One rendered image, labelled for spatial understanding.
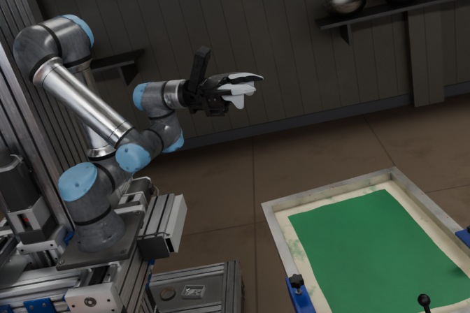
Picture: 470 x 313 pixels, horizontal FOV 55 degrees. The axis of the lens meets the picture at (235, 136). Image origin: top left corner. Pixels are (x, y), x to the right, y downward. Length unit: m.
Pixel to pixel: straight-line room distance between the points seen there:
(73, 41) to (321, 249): 1.04
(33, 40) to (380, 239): 1.24
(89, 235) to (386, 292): 0.89
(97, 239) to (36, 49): 0.56
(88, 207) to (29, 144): 0.32
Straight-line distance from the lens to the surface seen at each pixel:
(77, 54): 1.33
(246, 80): 1.09
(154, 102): 1.19
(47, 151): 1.53
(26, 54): 1.24
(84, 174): 1.35
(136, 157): 1.11
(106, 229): 1.40
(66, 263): 1.43
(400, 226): 1.70
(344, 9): 4.18
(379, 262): 1.56
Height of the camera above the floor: 1.98
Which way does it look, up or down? 23 degrees down
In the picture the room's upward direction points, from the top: 14 degrees counter-clockwise
